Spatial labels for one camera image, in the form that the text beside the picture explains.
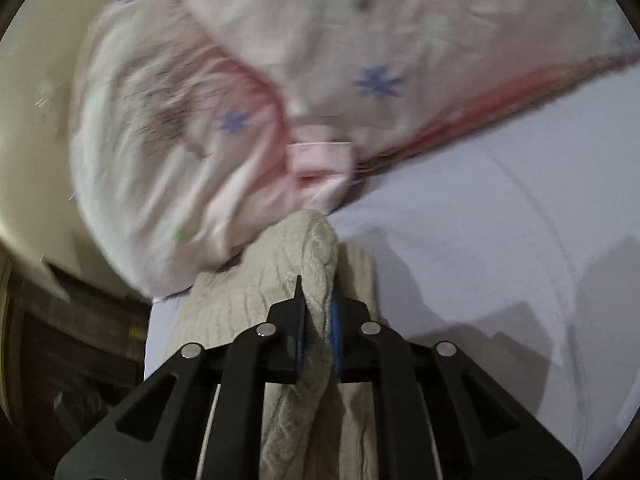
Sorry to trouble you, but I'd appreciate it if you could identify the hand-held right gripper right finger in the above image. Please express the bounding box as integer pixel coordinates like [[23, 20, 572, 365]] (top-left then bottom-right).
[[327, 296, 583, 480]]

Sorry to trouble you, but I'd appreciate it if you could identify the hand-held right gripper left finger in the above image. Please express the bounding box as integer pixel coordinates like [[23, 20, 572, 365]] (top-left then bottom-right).
[[54, 275, 308, 480]]

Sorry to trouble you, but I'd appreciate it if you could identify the cream knitted sweater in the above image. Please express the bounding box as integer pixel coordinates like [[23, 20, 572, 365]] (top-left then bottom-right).
[[167, 210, 381, 480]]

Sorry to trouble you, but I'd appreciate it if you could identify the white bed sheet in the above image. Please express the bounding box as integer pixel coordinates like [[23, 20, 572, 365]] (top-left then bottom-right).
[[144, 62, 640, 480]]

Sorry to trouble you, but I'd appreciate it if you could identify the dark wooden furniture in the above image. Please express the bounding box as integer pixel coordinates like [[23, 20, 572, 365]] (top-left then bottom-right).
[[0, 250, 153, 480]]

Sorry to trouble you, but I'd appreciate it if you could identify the pink floral quilt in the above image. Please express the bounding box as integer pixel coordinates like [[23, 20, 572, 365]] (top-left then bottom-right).
[[67, 0, 640, 306]]

